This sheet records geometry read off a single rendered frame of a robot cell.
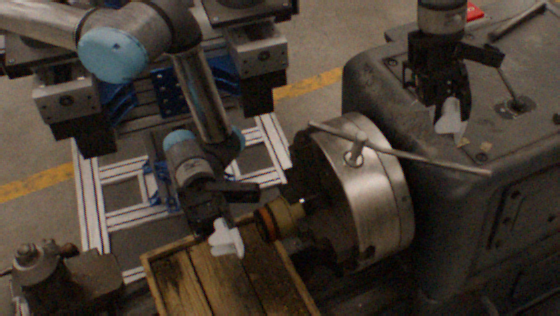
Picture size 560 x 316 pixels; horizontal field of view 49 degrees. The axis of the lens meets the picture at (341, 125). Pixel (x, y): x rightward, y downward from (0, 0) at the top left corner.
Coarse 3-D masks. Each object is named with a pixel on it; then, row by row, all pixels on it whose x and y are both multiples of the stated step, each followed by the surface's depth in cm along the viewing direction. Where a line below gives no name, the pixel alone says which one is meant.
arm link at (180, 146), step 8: (168, 136) 138; (176, 136) 137; (184, 136) 137; (192, 136) 139; (168, 144) 136; (176, 144) 135; (184, 144) 135; (192, 144) 136; (168, 152) 136; (176, 152) 134; (184, 152) 133; (192, 152) 133; (200, 152) 135; (176, 160) 133; (184, 160) 132; (176, 168) 132
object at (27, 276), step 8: (40, 248) 111; (48, 248) 113; (40, 256) 110; (48, 256) 111; (16, 264) 108; (40, 264) 109; (48, 264) 110; (56, 264) 111; (16, 272) 108; (24, 272) 108; (32, 272) 108; (40, 272) 109; (48, 272) 110; (16, 280) 108; (24, 280) 108; (32, 280) 108; (40, 280) 109
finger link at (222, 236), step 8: (216, 224) 121; (224, 224) 122; (216, 232) 120; (224, 232) 120; (232, 232) 119; (208, 240) 119; (216, 240) 119; (224, 240) 119; (232, 240) 119; (240, 240) 119; (240, 248) 119; (240, 256) 118
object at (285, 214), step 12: (264, 204) 125; (276, 204) 122; (288, 204) 122; (300, 204) 124; (264, 216) 120; (276, 216) 120; (288, 216) 121; (300, 216) 123; (264, 228) 120; (276, 228) 121; (288, 228) 121; (264, 240) 123
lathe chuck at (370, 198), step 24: (336, 120) 126; (312, 144) 122; (336, 144) 118; (336, 168) 115; (360, 168) 116; (336, 192) 118; (360, 192) 114; (384, 192) 116; (360, 216) 114; (384, 216) 116; (360, 240) 115; (384, 240) 119; (360, 264) 120
